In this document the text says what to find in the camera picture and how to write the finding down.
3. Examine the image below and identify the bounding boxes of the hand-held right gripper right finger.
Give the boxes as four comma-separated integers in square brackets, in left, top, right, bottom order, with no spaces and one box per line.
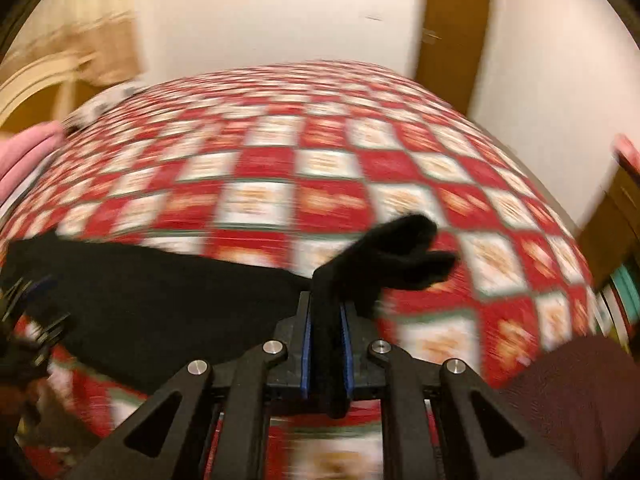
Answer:
[340,302,583,480]

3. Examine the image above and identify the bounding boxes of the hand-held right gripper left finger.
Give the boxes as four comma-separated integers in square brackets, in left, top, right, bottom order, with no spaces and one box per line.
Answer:
[65,290,314,480]

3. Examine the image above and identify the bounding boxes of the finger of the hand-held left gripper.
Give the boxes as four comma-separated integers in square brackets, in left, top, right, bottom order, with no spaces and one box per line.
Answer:
[25,311,74,361]
[5,274,57,313]

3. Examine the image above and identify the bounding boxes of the black pants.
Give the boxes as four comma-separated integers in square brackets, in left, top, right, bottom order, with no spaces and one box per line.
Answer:
[0,214,461,418]

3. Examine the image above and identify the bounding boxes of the folded pink blanket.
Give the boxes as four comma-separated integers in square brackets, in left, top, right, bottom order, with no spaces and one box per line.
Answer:
[0,121,67,206]

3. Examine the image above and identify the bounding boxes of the red checkered printed bed blanket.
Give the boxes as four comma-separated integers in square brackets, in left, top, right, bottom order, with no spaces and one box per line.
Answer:
[0,59,601,480]

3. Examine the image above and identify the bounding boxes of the grey patterned pillow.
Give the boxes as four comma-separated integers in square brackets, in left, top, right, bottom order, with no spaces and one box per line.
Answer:
[61,82,147,134]

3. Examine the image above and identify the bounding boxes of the cream wooden headboard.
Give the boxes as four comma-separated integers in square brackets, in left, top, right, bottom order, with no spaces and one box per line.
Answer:
[0,50,103,133]

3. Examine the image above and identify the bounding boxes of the person's dark maroon clothing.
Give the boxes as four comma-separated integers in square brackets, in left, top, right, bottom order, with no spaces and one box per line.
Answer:
[492,335,640,480]

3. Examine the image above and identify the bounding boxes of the beige patterned curtain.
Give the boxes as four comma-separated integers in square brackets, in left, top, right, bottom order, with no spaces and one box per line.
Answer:
[0,7,149,88]

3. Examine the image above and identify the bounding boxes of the row of colourful books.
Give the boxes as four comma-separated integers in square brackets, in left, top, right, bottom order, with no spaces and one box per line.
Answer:
[595,264,640,343]

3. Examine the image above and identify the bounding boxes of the brown wooden cabinet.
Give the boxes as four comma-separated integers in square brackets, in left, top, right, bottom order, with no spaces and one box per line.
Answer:
[575,165,640,356]

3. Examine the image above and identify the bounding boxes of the brown wooden door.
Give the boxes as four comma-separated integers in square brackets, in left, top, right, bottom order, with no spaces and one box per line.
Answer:
[412,0,494,117]

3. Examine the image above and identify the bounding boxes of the red and white cloth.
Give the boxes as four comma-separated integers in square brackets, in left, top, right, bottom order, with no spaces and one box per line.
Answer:
[611,132,640,172]

